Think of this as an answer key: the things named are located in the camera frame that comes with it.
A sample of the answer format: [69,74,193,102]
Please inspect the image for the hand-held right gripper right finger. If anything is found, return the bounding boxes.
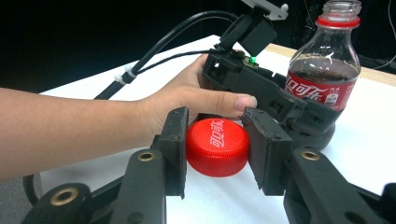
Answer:
[241,106,385,224]

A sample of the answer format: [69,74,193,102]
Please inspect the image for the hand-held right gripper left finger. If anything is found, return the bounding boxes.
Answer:
[110,106,191,224]

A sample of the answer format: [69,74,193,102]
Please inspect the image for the red bottle cap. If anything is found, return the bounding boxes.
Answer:
[185,118,252,178]

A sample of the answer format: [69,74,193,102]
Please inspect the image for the cola bottle with red label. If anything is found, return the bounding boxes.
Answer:
[284,0,363,152]

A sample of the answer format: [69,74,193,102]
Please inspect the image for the white board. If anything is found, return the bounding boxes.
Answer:
[38,34,396,224]

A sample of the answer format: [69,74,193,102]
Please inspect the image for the wooden table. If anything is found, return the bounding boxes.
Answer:
[265,42,396,88]

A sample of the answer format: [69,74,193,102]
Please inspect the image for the white zip tie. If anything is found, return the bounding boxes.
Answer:
[123,63,138,79]
[113,73,128,87]

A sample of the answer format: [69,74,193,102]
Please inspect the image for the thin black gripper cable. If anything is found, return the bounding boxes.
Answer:
[134,49,219,76]

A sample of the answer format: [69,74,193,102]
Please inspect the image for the thick black gripper cable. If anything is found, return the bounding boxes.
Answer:
[22,9,239,207]

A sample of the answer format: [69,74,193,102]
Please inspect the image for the white cable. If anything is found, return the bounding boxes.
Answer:
[372,53,396,71]

